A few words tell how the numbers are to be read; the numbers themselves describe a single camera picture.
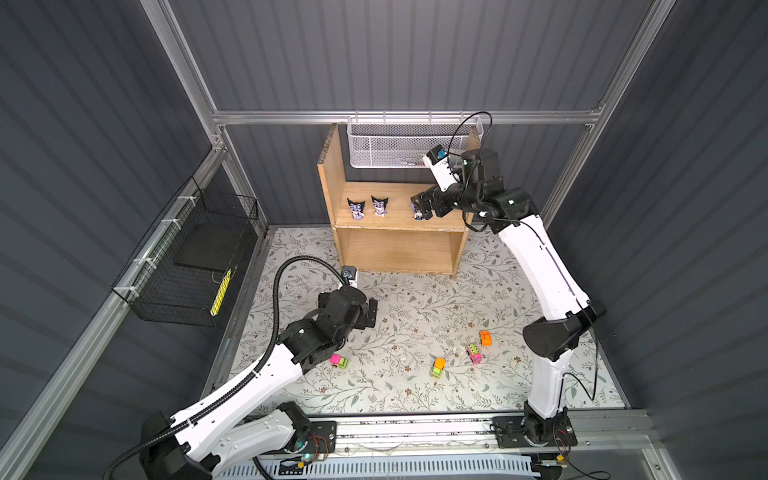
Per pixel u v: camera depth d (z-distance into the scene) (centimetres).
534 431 65
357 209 81
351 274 64
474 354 85
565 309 48
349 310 55
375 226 84
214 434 40
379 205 82
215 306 66
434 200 65
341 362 84
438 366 83
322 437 72
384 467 71
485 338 88
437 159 61
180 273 72
